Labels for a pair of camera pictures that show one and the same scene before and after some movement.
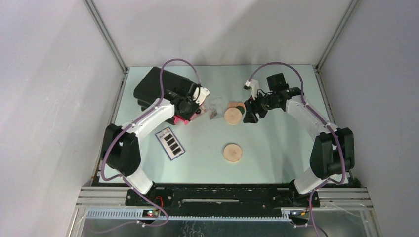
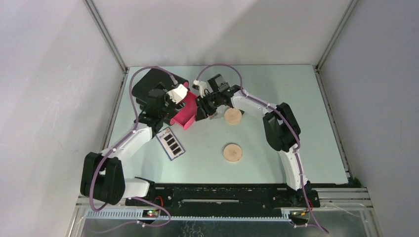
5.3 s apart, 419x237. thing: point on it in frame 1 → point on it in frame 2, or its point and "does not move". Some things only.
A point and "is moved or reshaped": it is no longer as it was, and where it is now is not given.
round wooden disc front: (232, 152) does not move
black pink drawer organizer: (147, 89) is moved or reshaped
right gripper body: (264, 103) → (213, 101)
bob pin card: (170, 143) does not move
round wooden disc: (232, 115) does not move
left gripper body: (190, 109) → (170, 107)
